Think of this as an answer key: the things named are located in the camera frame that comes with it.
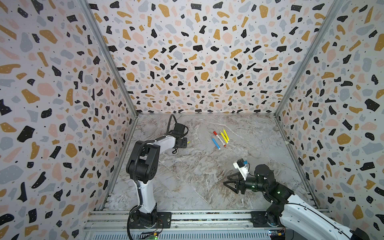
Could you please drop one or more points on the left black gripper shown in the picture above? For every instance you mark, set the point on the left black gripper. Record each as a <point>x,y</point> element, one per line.
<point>183,142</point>

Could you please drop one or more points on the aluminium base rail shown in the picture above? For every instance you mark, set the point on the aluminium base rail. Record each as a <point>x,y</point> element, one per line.
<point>188,225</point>

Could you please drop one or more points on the blue pen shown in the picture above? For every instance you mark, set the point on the blue pen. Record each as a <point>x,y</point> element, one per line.
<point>216,144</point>

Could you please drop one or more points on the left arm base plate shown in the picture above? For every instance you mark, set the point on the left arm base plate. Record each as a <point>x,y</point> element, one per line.
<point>160,220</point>

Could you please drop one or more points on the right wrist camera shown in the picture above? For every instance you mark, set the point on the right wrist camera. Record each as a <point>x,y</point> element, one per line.
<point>243,167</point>

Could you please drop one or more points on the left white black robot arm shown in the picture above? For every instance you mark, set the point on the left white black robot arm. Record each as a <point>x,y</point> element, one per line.
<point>143,166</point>

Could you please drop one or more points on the red white pen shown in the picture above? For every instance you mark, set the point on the red white pen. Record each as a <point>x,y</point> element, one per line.
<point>220,139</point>

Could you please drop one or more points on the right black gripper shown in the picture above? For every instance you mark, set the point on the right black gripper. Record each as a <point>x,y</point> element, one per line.
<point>240,183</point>

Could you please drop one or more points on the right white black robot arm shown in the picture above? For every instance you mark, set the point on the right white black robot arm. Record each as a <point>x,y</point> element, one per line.
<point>287,209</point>

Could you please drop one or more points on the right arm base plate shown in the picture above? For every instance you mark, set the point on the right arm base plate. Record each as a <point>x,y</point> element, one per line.
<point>265,219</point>

